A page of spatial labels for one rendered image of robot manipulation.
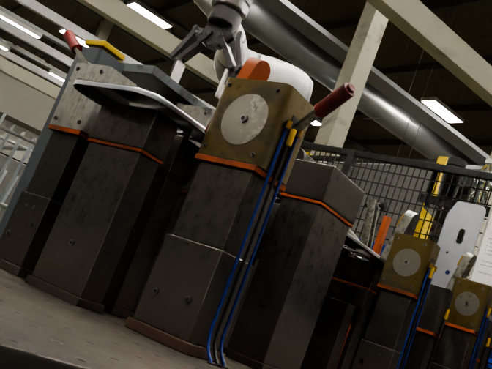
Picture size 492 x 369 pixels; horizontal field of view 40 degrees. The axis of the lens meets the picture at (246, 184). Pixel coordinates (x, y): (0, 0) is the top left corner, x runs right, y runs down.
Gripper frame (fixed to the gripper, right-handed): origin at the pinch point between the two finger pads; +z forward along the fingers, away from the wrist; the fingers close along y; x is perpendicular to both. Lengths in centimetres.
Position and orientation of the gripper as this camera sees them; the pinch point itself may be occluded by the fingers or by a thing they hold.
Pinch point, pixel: (195, 89)
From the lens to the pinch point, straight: 154.8
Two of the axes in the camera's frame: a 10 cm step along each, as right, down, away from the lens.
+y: 8.5, 2.3, -4.8
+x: 4.0, 3.2, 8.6
